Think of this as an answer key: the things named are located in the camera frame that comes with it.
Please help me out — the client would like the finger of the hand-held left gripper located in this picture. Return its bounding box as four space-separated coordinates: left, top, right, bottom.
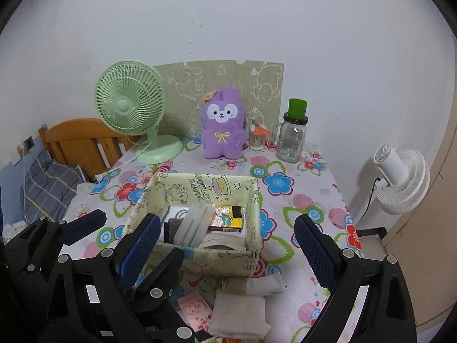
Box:
57 209 108 247
125 247 195 343

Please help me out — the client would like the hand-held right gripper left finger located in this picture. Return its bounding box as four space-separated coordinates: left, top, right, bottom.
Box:
36 214 161 343

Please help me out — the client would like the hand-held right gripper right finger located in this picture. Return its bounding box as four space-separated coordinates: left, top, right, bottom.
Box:
293 214 416 343

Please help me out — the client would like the pink tissue packet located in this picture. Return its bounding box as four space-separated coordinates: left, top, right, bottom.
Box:
177 290 215 333

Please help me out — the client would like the cartoon print storage box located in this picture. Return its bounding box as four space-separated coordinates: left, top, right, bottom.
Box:
122 172 263 278

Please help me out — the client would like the white face mask pack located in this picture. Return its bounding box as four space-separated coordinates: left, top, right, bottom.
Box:
174 203 217 248

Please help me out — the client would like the grey beige sock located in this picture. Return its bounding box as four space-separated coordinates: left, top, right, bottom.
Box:
221 273 288 297

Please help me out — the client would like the cream cloth with dark line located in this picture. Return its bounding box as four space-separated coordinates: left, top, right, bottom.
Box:
200 230 248 252

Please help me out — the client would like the small yellow black printed box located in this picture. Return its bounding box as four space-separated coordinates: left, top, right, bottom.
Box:
209 204 246 233

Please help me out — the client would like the beige towel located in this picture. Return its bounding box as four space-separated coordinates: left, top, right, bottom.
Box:
208 286 272 339

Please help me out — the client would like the grey plaid pillow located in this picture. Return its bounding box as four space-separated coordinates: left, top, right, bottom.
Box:
7 150 84 222

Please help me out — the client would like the wooden headboard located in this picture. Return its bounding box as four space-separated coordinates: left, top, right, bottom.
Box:
39 118 143 183

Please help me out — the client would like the white standing fan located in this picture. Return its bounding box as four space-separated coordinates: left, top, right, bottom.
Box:
373 144 431 216

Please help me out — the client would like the glass jar with green lid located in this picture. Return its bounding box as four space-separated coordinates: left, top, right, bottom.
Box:
273 98 309 164

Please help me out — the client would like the green desk fan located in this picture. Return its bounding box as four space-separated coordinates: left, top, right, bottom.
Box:
95 61 184 165

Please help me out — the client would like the cotton swab container orange lid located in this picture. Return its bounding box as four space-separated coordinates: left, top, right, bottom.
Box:
249 119 270 151

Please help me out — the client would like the purple plush toy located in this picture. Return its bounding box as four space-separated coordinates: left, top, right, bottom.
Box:
200 89 249 159

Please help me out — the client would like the green patterned board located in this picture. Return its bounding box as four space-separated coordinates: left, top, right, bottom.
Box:
153 61 285 140

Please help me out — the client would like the white fan cable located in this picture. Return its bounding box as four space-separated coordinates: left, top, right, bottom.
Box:
95 139 154 183

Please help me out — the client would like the black fan cable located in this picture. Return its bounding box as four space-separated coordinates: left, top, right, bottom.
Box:
357 177 379 222

